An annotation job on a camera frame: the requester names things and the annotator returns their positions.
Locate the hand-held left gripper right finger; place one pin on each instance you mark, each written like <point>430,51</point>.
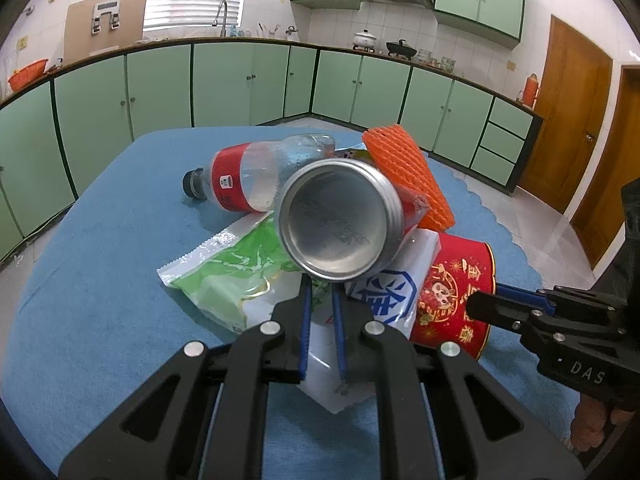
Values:
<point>340,330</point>

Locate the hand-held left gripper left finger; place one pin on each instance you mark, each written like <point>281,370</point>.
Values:
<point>302,330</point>

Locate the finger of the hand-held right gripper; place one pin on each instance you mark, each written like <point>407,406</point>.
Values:
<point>520,292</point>
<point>495,310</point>

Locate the red printed paper bowl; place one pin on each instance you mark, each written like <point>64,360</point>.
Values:
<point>455,305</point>

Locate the white plastic bag blue print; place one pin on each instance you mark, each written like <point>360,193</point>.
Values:
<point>395,285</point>

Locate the green snack packet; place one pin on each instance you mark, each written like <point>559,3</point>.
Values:
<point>230,270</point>

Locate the silver drink can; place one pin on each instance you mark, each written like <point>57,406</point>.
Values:
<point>340,220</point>

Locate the red plastic bag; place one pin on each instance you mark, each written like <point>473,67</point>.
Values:
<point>415,210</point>

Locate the clear plastic bottle red label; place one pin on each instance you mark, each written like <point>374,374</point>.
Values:
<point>245,175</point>

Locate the orange foam fruit net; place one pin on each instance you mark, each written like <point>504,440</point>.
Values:
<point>405,165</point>

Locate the colourful snack wrapper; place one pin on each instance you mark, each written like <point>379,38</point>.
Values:
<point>352,152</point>

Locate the person's right hand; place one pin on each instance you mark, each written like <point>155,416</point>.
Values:
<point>590,425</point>

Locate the black glass panel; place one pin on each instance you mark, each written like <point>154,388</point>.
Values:
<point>631,240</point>

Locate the plain wooden door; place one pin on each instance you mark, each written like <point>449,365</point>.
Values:
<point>607,170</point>

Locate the orange thermos flask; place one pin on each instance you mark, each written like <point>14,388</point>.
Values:
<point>531,91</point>

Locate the blue scalloped tablecloth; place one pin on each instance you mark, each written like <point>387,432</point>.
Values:
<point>125,210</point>

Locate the glass jar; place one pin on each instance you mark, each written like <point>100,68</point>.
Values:
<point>448,64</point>
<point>425,56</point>

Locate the black wok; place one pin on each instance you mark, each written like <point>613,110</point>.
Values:
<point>400,49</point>

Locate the green lower kitchen cabinets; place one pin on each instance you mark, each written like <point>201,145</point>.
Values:
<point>160,85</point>

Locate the white cooking pot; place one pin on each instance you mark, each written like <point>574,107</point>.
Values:
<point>364,40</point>

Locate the utensil holder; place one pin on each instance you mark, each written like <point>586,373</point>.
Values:
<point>267,32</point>

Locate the metal kitchen faucet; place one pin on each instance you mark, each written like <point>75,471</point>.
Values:
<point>225,22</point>

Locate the orange plastic basin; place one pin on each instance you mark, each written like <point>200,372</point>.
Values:
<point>27,77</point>

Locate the brown cardboard sheet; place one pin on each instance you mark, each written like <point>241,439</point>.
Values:
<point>80,30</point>

